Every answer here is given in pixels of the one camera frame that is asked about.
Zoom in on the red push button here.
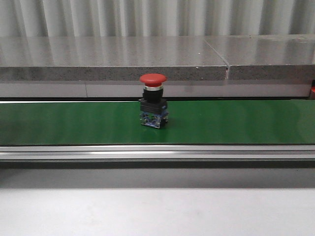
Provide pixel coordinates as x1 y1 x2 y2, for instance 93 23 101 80
139 73 168 129

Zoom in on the green conveyor belt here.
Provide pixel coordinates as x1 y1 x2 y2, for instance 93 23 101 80
0 99 315 169

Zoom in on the grey stone counter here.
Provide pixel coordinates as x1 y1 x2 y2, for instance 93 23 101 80
0 34 315 99

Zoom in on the red plastic tray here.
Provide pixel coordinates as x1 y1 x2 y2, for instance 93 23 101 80
309 80 315 100

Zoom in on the white pleated curtain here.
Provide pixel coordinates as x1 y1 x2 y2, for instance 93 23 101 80
0 0 315 37

